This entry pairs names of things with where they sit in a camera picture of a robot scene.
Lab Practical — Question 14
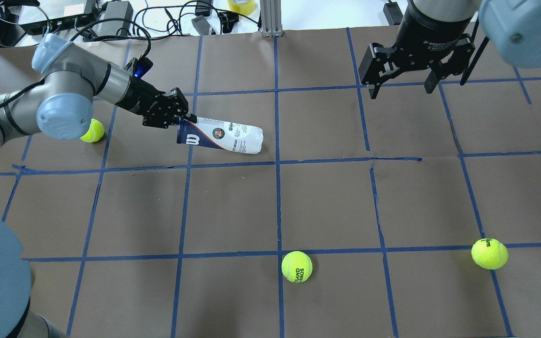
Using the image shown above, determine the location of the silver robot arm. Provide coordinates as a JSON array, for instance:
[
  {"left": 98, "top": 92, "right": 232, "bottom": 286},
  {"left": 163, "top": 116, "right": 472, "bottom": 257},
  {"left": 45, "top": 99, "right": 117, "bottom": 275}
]
[
  {"left": 358, "top": 0, "right": 541, "bottom": 99},
  {"left": 0, "top": 34, "right": 198, "bottom": 338}
]

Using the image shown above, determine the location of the white blue tennis ball can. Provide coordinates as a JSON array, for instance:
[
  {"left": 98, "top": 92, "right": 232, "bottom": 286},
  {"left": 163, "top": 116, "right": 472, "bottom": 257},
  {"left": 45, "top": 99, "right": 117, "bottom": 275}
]
[{"left": 176, "top": 117, "right": 264, "bottom": 154}]

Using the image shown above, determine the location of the yellow tennis ball printed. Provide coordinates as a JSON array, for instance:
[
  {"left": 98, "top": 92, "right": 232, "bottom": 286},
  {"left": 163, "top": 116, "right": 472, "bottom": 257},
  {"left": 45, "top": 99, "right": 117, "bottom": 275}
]
[{"left": 281, "top": 251, "right": 313, "bottom": 283}]

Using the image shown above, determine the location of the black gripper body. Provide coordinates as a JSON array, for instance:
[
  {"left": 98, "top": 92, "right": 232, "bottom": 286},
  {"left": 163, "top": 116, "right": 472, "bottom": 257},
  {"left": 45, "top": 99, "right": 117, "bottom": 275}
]
[
  {"left": 358, "top": 0, "right": 477, "bottom": 86},
  {"left": 123, "top": 77, "right": 190, "bottom": 129}
]

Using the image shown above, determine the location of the yellow tape roll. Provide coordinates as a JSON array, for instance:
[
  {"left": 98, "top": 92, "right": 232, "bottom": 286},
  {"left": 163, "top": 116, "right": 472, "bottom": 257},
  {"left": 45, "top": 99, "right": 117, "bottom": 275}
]
[{"left": 227, "top": 0, "right": 256, "bottom": 16}]

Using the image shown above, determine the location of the black power adapter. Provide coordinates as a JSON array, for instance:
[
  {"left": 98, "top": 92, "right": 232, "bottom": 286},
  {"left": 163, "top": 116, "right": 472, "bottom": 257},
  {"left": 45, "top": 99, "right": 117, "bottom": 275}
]
[{"left": 94, "top": 0, "right": 133, "bottom": 36}]

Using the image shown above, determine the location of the yellow tennis ball middle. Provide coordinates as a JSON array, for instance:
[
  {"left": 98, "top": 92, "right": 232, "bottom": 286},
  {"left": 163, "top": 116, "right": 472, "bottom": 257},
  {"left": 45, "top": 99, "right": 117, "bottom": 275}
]
[{"left": 79, "top": 118, "right": 105, "bottom": 143}]

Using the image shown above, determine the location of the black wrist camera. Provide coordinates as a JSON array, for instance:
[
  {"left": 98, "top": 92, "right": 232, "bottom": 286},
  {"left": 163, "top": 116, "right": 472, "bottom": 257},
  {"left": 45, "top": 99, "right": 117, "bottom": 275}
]
[{"left": 124, "top": 57, "right": 153, "bottom": 79}]

